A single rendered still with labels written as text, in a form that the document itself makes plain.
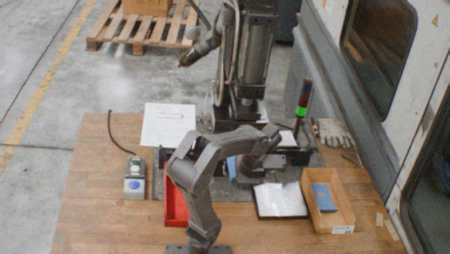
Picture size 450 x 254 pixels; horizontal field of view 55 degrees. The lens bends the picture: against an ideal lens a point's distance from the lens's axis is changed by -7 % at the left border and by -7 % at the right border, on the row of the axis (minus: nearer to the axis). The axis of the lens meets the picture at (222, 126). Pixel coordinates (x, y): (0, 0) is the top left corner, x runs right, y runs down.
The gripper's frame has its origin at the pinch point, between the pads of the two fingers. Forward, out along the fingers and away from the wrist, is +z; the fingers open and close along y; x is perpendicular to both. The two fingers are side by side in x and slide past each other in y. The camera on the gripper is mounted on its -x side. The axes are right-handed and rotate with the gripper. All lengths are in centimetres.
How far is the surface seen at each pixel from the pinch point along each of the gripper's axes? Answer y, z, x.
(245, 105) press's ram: 22.3, -8.1, -0.7
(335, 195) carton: -1.3, 10.5, -35.8
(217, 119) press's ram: 18.4, -5.2, 8.2
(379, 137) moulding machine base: 26, 16, -61
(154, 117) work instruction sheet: 39, 31, 29
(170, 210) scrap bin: -8.4, 8.5, 22.0
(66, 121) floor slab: 109, 165, 95
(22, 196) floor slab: 37, 132, 108
